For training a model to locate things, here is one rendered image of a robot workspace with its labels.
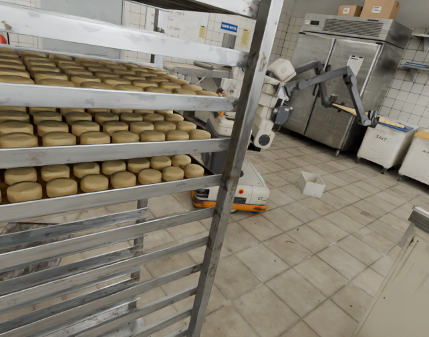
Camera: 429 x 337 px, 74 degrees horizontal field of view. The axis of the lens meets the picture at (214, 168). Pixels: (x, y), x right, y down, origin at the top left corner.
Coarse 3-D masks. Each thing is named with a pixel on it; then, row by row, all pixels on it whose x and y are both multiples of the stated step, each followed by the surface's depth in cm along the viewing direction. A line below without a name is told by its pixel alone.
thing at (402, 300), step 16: (416, 240) 112; (400, 256) 118; (416, 256) 112; (400, 272) 118; (416, 272) 113; (384, 288) 124; (400, 288) 118; (416, 288) 113; (384, 304) 124; (400, 304) 118; (416, 304) 113; (368, 320) 131; (384, 320) 125; (400, 320) 119; (416, 320) 113; (352, 336) 139; (368, 336) 131; (384, 336) 125; (400, 336) 119; (416, 336) 114
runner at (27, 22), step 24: (0, 24) 34; (24, 24) 35; (48, 24) 36; (72, 24) 38; (96, 24) 39; (120, 48) 42; (144, 48) 44; (168, 48) 46; (192, 48) 49; (216, 48) 52
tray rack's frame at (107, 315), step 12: (108, 312) 129; (120, 312) 130; (84, 324) 122; (132, 324) 126; (144, 324) 127; (48, 336) 115; (60, 336) 116; (96, 336) 119; (108, 336) 120; (120, 336) 121
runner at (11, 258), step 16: (208, 208) 69; (144, 224) 60; (160, 224) 63; (176, 224) 65; (64, 240) 51; (80, 240) 53; (96, 240) 55; (112, 240) 57; (0, 256) 45; (16, 256) 47; (32, 256) 49; (48, 256) 50
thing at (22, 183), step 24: (0, 168) 56; (24, 168) 54; (48, 168) 55; (72, 168) 61; (96, 168) 59; (120, 168) 61; (144, 168) 63; (168, 168) 65; (192, 168) 68; (0, 192) 46; (24, 192) 47; (48, 192) 50; (72, 192) 51
